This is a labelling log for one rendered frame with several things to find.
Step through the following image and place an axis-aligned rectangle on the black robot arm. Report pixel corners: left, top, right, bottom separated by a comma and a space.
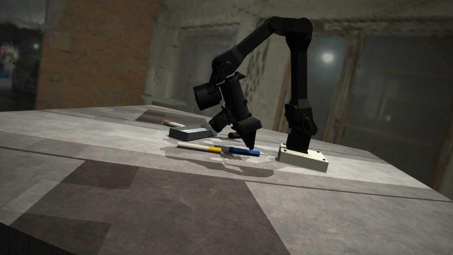
193, 16, 318, 154

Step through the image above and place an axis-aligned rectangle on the black cylinder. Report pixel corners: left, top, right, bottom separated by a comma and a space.
228, 132, 241, 139

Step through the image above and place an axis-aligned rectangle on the black keyboard with white keys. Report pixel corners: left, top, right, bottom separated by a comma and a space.
169, 125, 217, 142

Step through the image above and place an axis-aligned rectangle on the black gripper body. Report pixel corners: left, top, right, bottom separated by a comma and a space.
225, 96, 262, 135

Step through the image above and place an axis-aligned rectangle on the blue stylus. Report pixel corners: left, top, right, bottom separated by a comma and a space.
229, 147, 267, 157

